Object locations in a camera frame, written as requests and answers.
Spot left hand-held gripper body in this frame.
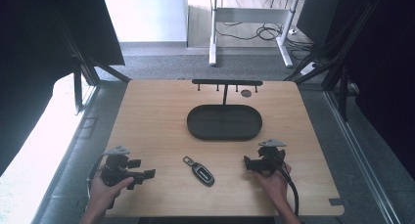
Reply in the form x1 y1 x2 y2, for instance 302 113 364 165
100 145 135 188

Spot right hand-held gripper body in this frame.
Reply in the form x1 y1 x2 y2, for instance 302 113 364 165
256 138 288 177

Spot black car key fob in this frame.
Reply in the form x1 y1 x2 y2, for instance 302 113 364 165
182 156 216 188

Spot person's left hand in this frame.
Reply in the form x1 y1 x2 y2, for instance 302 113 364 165
87 170 135 216

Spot person's right hand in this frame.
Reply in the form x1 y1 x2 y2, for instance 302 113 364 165
254 162 293 208

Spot black key rack with tray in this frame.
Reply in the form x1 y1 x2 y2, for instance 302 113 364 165
186 78 264 142

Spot white power strip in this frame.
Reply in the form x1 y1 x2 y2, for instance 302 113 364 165
299 61 320 76

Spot black curtain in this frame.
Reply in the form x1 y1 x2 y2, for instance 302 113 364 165
0 0 126 178
295 0 415 173

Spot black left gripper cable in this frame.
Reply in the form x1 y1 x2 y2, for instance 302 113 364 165
86 154 108 199

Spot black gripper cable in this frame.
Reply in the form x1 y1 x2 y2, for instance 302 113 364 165
273 158 300 217
86 154 108 199

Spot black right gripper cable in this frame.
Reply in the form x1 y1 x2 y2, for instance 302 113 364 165
273 158 300 217

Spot black metal frame strut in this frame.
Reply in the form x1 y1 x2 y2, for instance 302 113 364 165
52 8 132 116
283 0 390 122

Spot black floor cables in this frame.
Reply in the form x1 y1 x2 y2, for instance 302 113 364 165
215 20 315 60

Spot white desk frame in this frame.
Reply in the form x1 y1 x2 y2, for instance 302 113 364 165
207 0 300 68

